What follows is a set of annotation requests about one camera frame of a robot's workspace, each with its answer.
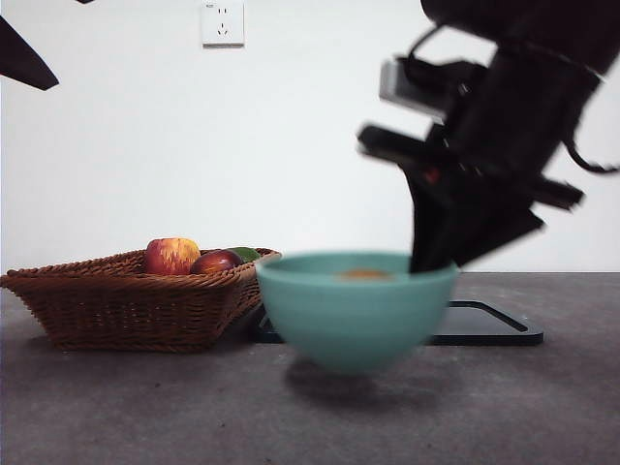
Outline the teal ribbed bowl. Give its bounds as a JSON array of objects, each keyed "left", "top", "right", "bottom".
[{"left": 255, "top": 250, "right": 460, "bottom": 377}]

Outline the black rectangular tray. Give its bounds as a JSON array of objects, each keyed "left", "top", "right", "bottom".
[{"left": 251, "top": 299, "right": 544, "bottom": 348}]

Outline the green fruit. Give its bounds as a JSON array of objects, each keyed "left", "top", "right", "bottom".
[{"left": 226, "top": 247, "right": 262, "bottom": 265}]

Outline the dark red round fruit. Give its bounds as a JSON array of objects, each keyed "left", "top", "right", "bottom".
[{"left": 189, "top": 250, "right": 243, "bottom": 276}]

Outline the red yellow apple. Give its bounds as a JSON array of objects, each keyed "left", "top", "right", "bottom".
[{"left": 143, "top": 236, "right": 202, "bottom": 276}]

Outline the brown wicker basket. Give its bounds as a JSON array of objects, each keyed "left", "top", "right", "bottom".
[{"left": 0, "top": 248, "right": 283, "bottom": 354}]

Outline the black cable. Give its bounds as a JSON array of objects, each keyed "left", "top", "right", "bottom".
[
  {"left": 405, "top": 23, "right": 440, "bottom": 83},
  {"left": 565, "top": 139, "right": 620, "bottom": 174}
]

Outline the pale grey camera box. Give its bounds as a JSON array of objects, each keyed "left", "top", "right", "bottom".
[{"left": 379, "top": 57, "right": 450, "bottom": 121}]

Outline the white wall socket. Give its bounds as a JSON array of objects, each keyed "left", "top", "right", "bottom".
[{"left": 201, "top": 1, "right": 245, "bottom": 48}]

